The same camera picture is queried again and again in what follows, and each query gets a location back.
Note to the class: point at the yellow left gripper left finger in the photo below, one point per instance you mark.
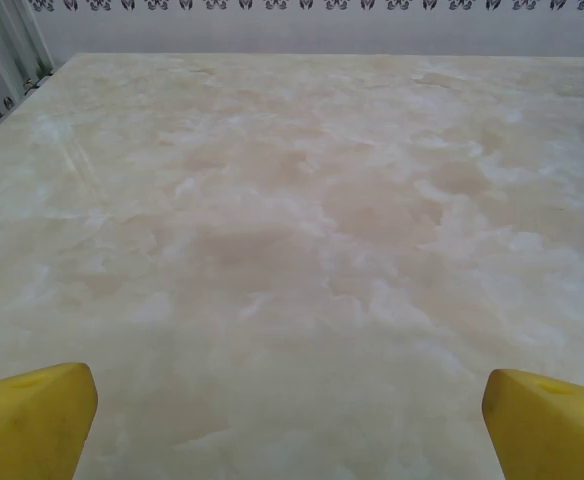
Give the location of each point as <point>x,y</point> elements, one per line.
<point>27,425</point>

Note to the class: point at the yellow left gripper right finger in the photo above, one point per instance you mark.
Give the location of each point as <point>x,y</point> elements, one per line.
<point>552,430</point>

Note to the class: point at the white metal frame post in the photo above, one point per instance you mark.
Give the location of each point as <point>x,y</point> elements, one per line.
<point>9,45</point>

